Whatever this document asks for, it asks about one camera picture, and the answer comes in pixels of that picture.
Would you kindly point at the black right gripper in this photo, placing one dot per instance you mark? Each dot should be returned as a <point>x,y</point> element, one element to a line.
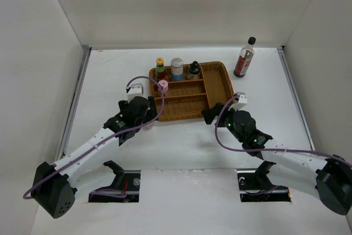
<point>209,114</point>

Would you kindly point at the green label sauce bottle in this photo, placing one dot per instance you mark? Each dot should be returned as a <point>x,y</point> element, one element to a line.
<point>160,69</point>

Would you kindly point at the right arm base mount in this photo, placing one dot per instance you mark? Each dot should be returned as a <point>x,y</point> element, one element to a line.
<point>255,187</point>

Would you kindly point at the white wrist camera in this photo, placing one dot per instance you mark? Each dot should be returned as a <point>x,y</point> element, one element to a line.
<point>240,101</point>
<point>134,90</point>

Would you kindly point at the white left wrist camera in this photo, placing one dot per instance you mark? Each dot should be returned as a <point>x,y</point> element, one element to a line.
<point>134,90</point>

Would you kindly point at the black cap spice shaker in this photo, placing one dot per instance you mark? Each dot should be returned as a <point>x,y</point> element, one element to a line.
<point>194,71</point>

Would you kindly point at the pink cap spice bottle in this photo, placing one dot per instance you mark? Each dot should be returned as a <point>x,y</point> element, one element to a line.
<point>164,85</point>

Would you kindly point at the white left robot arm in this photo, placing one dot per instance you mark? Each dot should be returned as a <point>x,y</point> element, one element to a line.
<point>55,185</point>

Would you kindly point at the blue label white pepper jar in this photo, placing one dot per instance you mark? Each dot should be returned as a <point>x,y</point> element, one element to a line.
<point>177,69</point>

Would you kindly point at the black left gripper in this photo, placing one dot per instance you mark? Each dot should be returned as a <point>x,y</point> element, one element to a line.
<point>124,105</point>

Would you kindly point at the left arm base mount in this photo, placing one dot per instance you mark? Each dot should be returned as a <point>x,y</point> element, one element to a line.
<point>123,188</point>

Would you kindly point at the brown wicker divided basket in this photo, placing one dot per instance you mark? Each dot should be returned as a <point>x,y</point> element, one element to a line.
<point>186,99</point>

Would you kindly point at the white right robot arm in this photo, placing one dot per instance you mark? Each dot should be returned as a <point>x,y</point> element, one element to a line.
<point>323,176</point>

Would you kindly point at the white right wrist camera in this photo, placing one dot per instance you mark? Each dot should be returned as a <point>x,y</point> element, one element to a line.
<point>240,101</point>

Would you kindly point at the white lid spice jar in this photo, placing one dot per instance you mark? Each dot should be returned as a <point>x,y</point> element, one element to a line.
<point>148,127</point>

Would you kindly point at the dark soy sauce bottle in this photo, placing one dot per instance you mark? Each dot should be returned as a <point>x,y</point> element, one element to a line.
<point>245,57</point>

